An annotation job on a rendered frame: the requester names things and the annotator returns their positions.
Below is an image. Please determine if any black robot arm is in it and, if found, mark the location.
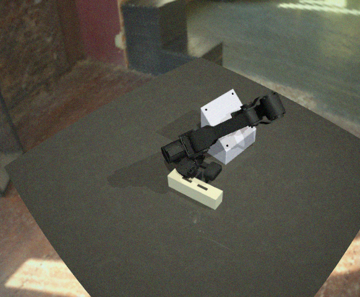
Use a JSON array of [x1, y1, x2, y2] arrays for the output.
[[161, 91, 286, 179]]

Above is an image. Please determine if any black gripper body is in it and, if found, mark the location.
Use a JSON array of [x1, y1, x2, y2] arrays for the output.
[[174, 154, 222, 181]]

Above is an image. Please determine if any two-prong plug with yellow prongs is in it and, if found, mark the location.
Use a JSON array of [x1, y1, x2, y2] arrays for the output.
[[194, 170, 202, 181]]

